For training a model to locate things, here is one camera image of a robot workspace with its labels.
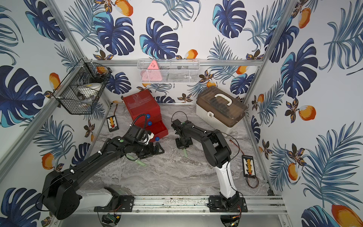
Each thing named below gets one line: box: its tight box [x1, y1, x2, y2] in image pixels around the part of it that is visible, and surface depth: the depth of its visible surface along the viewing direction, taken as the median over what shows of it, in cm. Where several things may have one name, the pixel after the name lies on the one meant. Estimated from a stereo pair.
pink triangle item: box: [140, 60, 163, 81], surface depth 92 cm
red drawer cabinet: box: [121, 89, 169, 143], surface depth 95 cm
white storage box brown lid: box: [195, 86, 249, 135], surface depth 97 cm
